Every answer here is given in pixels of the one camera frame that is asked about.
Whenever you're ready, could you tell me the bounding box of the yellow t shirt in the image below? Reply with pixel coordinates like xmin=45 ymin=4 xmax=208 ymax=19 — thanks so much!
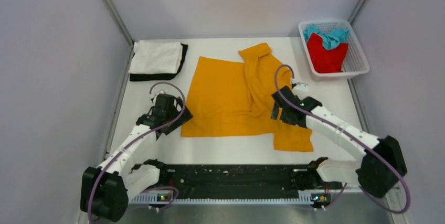
xmin=181 ymin=43 xmax=314 ymax=152

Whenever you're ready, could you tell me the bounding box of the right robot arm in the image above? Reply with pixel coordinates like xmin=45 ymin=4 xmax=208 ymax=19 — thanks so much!
xmin=271 ymin=86 xmax=410 ymax=198

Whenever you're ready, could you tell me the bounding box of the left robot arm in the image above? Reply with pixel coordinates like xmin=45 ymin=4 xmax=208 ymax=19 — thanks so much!
xmin=80 ymin=91 xmax=193 ymax=222

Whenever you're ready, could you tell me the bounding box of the folded black t shirt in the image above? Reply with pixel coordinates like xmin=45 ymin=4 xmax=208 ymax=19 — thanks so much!
xmin=129 ymin=40 xmax=188 ymax=82

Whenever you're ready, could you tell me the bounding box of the folded white t shirt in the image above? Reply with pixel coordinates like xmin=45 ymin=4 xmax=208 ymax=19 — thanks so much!
xmin=129 ymin=40 xmax=184 ymax=74

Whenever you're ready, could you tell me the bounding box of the red t shirt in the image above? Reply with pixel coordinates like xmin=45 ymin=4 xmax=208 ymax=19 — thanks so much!
xmin=306 ymin=34 xmax=349 ymax=74

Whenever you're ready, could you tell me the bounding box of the white plastic basket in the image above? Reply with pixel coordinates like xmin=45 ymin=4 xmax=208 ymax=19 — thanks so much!
xmin=298 ymin=19 xmax=370 ymax=81

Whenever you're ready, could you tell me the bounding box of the teal t shirt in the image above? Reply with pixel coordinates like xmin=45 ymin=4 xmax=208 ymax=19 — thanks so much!
xmin=303 ymin=24 xmax=350 ymax=50

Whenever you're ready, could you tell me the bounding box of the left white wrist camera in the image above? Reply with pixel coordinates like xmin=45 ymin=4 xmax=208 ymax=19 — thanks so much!
xmin=150 ymin=90 xmax=165 ymax=103

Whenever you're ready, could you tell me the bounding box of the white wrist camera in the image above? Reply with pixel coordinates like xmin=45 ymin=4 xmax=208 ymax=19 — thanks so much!
xmin=150 ymin=90 xmax=165 ymax=103
xmin=291 ymin=82 xmax=309 ymax=100

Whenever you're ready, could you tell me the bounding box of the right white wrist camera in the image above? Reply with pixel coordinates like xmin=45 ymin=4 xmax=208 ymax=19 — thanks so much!
xmin=291 ymin=82 xmax=309 ymax=100

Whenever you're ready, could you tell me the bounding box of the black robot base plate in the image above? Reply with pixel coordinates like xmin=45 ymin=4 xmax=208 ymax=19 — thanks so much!
xmin=153 ymin=164 xmax=342 ymax=201

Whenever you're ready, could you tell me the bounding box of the white slotted cable duct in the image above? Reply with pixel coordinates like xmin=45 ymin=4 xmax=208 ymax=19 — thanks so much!
xmin=130 ymin=193 xmax=314 ymax=205

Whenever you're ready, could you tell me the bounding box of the left aluminium frame post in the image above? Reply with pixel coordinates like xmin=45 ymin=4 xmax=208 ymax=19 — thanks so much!
xmin=102 ymin=0 xmax=134 ymax=46

